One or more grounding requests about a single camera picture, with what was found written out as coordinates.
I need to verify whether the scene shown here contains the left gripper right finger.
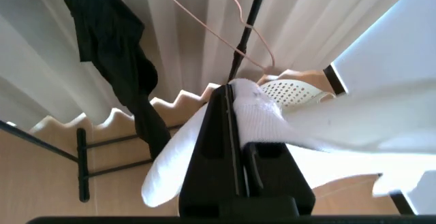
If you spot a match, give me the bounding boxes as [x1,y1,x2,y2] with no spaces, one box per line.
[243,142,316,215]

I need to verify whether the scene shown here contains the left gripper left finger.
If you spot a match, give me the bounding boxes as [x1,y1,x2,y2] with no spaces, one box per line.
[178,83,247,217]

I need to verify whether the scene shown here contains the white garment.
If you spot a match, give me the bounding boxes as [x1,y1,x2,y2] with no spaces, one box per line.
[141,77,436,208]

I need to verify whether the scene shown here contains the black shorts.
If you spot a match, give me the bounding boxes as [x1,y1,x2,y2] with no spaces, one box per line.
[54,0,171,160]

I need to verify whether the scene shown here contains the white laundry basket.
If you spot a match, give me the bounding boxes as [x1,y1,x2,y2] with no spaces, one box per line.
[258,79,337,111]

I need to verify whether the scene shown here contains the black clothes rack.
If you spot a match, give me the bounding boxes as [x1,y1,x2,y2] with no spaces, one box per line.
[0,0,272,204]

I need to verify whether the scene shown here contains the pink clothes hanger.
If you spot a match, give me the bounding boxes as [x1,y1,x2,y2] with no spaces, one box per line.
[149,0,277,71]

